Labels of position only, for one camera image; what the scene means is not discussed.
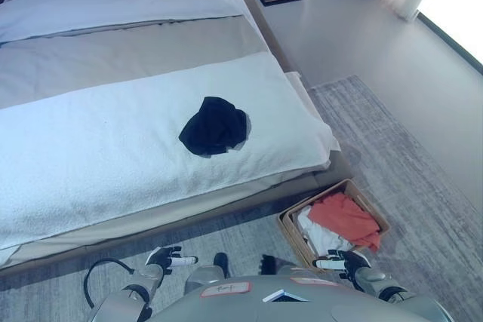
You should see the tan rectangular laundry basket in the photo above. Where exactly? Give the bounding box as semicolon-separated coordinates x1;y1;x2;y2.
277;178;392;274

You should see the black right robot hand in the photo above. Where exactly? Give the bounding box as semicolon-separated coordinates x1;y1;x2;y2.
312;249;372;283

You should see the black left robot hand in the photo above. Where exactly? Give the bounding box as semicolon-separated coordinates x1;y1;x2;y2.
144;246;199;276

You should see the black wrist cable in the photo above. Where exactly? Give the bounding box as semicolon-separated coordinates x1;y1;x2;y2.
83;257;136;310

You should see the orange cloth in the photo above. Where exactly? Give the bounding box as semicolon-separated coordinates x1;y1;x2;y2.
307;192;381;253

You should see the white cloth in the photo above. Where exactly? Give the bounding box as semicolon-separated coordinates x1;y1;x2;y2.
297;207;355;258

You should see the bed with white bedding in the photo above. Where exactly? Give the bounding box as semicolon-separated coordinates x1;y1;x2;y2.
0;0;354;274

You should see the robot left leg black foot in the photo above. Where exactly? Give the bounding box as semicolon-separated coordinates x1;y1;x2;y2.
183;252;231;295

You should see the grey patterned rug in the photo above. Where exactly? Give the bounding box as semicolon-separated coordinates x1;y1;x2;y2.
0;74;483;322

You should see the white fluffy blanket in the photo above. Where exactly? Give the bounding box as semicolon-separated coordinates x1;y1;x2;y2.
0;51;333;251

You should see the silver robot torso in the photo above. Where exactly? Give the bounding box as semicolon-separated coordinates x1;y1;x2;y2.
150;274;454;322

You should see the black crumpled garment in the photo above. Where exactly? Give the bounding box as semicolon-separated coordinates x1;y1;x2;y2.
178;96;253;158

